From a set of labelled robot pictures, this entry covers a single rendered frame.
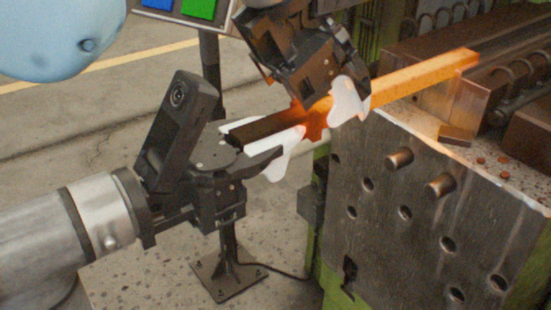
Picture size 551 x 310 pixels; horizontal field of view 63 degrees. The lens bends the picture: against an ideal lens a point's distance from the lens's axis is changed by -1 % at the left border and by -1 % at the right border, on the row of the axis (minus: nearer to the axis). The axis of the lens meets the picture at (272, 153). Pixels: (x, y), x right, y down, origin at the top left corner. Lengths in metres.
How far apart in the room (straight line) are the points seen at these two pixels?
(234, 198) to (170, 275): 1.20
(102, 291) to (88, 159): 0.78
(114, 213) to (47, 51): 0.20
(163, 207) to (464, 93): 0.45
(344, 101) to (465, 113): 0.24
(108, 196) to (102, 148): 1.89
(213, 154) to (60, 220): 0.15
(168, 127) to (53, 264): 0.15
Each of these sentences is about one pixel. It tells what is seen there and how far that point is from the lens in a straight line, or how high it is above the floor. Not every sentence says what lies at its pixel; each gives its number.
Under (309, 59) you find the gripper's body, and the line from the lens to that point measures 0.45.
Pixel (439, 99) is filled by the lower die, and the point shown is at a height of 0.94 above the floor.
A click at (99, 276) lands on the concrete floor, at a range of 1.74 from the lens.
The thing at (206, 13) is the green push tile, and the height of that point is 0.99.
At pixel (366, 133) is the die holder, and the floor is 0.86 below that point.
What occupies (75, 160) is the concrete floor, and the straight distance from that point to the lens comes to 2.29.
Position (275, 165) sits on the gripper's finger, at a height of 0.98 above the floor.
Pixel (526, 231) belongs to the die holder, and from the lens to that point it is 0.66.
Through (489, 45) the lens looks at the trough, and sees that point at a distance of 0.82.
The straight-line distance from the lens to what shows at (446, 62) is 0.69.
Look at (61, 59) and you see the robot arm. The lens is 0.26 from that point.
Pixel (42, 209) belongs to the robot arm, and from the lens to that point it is 0.43.
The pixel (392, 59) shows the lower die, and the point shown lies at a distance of 0.77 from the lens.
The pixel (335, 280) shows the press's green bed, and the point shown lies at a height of 0.44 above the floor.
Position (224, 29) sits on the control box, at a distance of 0.88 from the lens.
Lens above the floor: 1.29
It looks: 37 degrees down
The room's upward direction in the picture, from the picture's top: straight up
